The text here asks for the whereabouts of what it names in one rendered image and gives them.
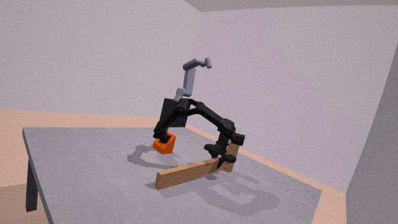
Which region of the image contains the wooden post with slot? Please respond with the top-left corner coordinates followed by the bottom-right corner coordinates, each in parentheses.
top-left (224, 141), bottom-right (239, 173)

